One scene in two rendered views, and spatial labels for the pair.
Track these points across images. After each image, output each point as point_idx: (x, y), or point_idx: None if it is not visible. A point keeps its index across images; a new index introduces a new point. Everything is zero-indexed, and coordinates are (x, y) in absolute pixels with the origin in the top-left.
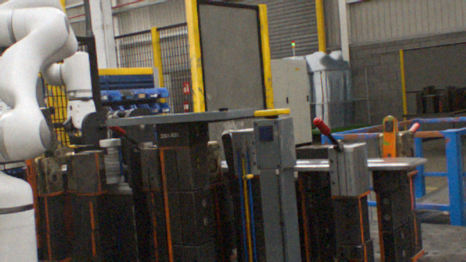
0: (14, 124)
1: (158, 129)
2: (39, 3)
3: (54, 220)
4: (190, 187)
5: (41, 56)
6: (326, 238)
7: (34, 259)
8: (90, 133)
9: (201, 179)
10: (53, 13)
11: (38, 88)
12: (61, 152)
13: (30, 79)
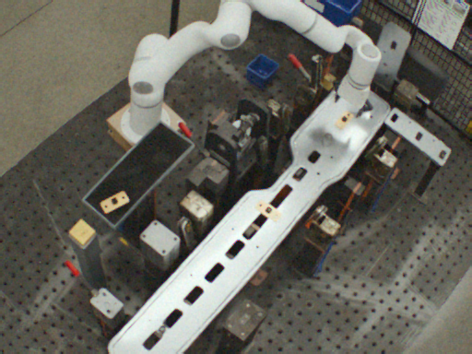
0: (131, 69)
1: None
2: (256, 7)
3: (292, 119)
4: None
5: (203, 43)
6: None
7: (139, 126)
8: (243, 109)
9: None
10: (218, 28)
11: (404, 40)
12: (313, 93)
13: (177, 52)
